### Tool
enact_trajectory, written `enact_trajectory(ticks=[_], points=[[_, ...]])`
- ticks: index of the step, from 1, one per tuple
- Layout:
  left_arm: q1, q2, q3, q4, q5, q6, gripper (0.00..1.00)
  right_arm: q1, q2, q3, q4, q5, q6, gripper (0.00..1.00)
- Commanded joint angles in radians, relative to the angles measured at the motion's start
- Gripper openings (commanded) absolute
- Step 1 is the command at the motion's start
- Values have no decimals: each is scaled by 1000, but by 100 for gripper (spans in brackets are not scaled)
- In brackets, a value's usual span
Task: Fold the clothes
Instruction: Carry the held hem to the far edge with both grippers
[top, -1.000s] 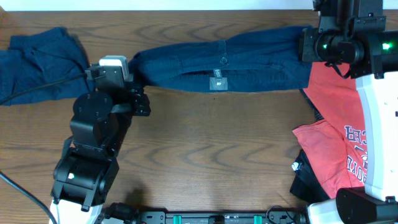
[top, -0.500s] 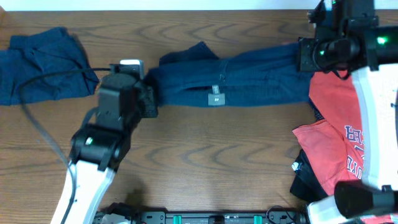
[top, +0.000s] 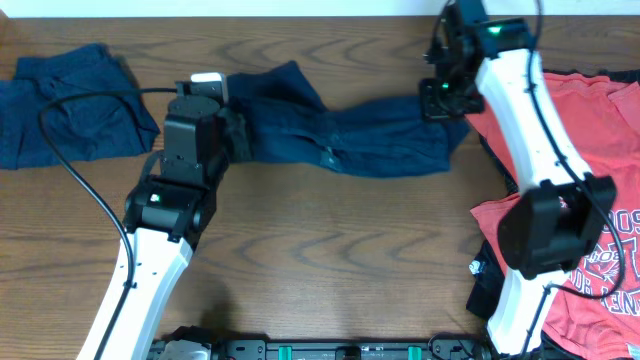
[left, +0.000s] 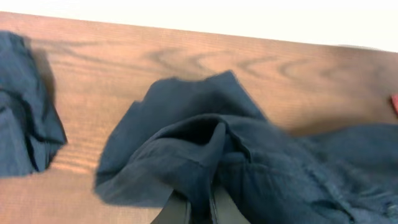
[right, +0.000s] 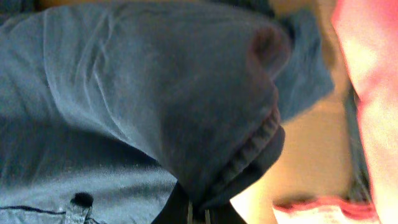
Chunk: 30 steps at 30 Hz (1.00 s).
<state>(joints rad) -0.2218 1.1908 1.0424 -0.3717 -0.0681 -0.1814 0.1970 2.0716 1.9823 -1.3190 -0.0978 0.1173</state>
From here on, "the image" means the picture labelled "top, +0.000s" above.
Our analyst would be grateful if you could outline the navy blue shorts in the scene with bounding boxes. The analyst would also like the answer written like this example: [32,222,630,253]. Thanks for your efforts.
[227,61,470,178]

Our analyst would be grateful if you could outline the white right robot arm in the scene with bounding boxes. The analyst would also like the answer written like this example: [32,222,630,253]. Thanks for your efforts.
[419,0,616,359]

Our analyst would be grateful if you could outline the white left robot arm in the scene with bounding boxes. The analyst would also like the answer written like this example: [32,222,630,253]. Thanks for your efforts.
[79,74,230,359]

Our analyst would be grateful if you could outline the folded navy cloth left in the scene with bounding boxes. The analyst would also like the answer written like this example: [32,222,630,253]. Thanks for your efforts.
[1,44,160,170]

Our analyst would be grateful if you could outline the black garment under pile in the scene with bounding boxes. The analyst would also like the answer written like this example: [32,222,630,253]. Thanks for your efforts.
[466,240,505,320]

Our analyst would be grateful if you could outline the red printed t-shirt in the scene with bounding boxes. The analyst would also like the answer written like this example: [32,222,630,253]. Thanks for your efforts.
[464,72,640,360]

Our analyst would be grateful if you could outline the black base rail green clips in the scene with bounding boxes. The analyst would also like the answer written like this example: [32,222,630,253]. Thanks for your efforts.
[223,336,492,360]

